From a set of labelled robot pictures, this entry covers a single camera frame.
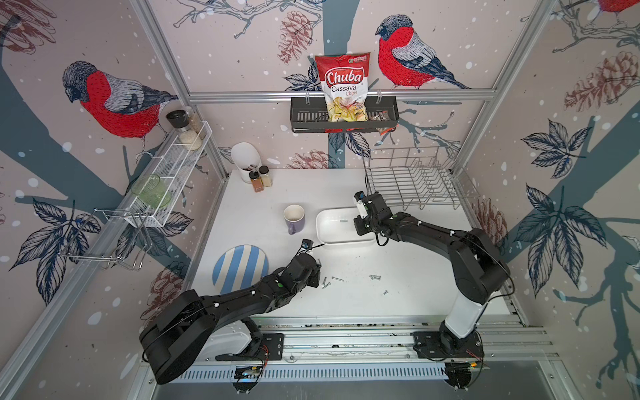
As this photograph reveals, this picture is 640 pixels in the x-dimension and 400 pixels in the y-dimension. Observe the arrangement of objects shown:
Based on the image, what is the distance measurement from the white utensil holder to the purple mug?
0.92ft

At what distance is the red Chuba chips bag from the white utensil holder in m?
0.44

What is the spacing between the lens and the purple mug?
95cm

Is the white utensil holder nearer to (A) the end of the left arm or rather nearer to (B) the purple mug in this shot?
(B) the purple mug

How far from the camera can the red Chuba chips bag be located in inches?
31.8

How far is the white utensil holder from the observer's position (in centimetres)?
112
